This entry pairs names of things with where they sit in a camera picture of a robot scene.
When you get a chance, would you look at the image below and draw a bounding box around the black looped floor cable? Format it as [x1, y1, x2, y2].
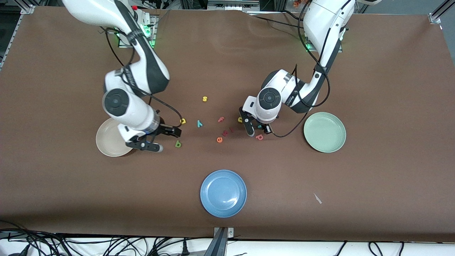
[368, 241, 384, 256]

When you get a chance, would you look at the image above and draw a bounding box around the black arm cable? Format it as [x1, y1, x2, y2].
[272, 0, 350, 138]
[100, 28, 183, 123]

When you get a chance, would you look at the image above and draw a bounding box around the beige round plate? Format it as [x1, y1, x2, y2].
[96, 117, 134, 158]

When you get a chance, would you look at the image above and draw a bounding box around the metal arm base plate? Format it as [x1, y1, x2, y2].
[118, 15, 157, 49]
[305, 34, 344, 53]

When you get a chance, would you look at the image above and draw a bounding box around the blue round plate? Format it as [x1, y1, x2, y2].
[200, 169, 247, 218]

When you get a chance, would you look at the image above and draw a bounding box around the aluminium frame rail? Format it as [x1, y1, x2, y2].
[208, 0, 260, 11]

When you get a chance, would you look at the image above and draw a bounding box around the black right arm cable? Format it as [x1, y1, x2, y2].
[100, 28, 183, 123]

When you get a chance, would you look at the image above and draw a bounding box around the brown table cover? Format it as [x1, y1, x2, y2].
[0, 6, 455, 243]

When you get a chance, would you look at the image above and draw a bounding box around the green round plate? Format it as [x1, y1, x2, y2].
[303, 112, 347, 154]

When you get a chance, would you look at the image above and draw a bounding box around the black table cable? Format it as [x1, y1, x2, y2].
[249, 14, 307, 29]

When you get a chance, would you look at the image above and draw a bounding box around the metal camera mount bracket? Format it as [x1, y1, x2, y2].
[204, 227, 235, 256]

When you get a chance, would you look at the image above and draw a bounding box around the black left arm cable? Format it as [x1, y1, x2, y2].
[272, 0, 350, 138]

